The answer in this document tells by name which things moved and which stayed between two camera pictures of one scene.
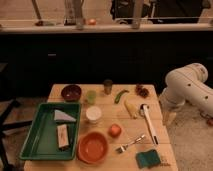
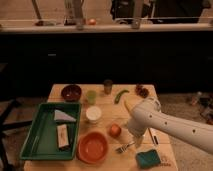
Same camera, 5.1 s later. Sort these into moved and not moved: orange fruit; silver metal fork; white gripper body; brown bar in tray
Moved: white gripper body
Not moved: orange fruit; brown bar in tray; silver metal fork
